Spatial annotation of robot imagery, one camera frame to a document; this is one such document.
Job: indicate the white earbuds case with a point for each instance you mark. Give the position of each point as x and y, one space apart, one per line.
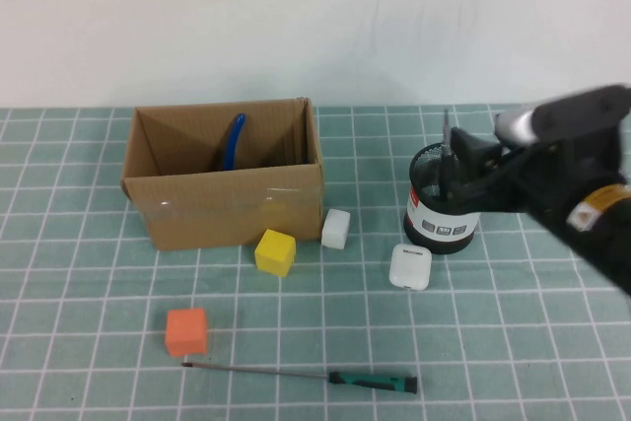
410 268

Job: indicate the yellow cube block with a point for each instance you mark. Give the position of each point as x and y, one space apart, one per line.
273 253

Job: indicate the brown cardboard box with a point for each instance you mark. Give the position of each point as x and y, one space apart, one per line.
231 214

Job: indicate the orange cube block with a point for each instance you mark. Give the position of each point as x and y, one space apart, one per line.
186 332

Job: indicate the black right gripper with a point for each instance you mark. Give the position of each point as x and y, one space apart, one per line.
557 179

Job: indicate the white cube block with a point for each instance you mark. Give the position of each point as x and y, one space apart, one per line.
335 230

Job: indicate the green and black long screwdriver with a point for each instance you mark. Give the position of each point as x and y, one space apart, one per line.
374 381

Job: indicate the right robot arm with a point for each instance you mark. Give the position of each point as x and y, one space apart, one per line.
616 258

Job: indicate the green checked tablecloth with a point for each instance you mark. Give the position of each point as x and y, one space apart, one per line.
493 342

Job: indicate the black mesh pen holder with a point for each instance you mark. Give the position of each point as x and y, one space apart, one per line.
434 231

